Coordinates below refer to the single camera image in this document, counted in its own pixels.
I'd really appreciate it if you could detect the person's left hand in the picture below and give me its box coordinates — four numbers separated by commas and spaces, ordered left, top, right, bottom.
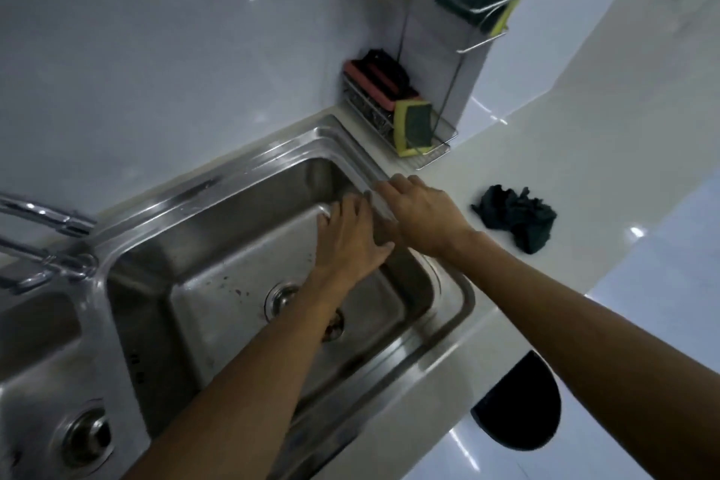
315, 192, 396, 296

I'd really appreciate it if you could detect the person's right hand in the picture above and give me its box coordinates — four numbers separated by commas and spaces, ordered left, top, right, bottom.
373, 174, 480, 262

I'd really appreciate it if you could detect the person's right forearm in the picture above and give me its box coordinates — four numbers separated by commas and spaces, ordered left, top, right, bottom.
450, 229, 720, 480

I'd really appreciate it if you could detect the person's left forearm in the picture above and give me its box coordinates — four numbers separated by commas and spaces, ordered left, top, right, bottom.
123, 271, 352, 480

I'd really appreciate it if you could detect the yellow sponge with green pad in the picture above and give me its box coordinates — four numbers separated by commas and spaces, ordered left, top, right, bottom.
392, 98, 435, 158

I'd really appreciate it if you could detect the pink and black sponge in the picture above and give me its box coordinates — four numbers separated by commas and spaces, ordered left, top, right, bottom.
343, 49, 422, 110

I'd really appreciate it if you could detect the round steel drain strainer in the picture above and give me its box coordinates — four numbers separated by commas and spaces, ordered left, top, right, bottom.
263, 281, 345, 344
58, 405, 115, 470

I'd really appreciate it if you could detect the crumpled dark green cloth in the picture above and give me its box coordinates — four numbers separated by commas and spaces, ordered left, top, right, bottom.
471, 185, 558, 255

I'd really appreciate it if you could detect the stainless steel double sink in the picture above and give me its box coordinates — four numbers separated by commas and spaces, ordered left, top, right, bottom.
0, 114, 478, 480

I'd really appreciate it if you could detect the black shoe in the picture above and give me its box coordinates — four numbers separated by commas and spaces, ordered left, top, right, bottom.
470, 351, 563, 452

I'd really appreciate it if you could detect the chrome faucet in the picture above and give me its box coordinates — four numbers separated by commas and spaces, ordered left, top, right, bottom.
0, 192, 101, 296

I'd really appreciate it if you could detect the steel wire sponge basket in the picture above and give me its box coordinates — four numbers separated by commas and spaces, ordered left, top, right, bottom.
341, 69, 460, 171

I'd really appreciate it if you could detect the steel wire wall rack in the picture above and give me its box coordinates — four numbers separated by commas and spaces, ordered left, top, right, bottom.
394, 0, 528, 104

